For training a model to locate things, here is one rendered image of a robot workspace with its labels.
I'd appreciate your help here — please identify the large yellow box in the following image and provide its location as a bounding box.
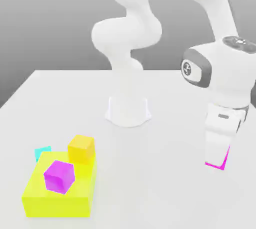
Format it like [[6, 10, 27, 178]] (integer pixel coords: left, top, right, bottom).
[[21, 150, 98, 219]]

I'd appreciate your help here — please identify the small purple cube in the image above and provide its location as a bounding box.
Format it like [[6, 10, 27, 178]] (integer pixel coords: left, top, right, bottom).
[[43, 159, 76, 196]]

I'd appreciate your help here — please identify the small magenta cube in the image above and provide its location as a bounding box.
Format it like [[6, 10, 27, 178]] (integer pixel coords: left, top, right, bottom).
[[204, 144, 231, 171]]

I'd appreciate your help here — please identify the small cyan cube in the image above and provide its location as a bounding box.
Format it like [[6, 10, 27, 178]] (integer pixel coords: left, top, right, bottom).
[[34, 145, 53, 163]]

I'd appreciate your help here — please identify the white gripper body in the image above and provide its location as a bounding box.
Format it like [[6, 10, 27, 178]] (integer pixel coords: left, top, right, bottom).
[[204, 103, 248, 136]]

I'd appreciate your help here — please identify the small orange cube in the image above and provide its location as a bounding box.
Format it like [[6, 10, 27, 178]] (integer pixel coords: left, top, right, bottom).
[[67, 134, 95, 165]]

